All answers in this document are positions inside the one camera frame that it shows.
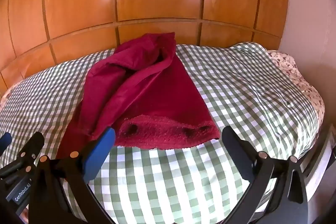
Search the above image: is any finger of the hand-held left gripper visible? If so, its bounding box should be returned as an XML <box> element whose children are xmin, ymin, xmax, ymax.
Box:
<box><xmin>0</xmin><ymin>131</ymin><xmax>45</xmax><ymax>180</ymax></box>
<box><xmin>0</xmin><ymin>132</ymin><xmax>12</xmax><ymax>153</ymax></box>

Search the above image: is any dark red garment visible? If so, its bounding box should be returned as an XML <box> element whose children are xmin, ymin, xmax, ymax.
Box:
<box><xmin>56</xmin><ymin>32</ymin><xmax>220</xmax><ymax>161</ymax></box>

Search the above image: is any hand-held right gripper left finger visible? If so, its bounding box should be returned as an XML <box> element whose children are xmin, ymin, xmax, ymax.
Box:
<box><xmin>28</xmin><ymin>127</ymin><xmax>116</xmax><ymax>224</ymax></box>

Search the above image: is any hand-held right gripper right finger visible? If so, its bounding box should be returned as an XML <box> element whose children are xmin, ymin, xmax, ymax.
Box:
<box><xmin>222</xmin><ymin>126</ymin><xmax>311</xmax><ymax>224</ymax></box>

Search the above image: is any green checked bed sheet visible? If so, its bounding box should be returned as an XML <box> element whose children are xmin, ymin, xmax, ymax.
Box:
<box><xmin>0</xmin><ymin>42</ymin><xmax>319</xmax><ymax>224</ymax></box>

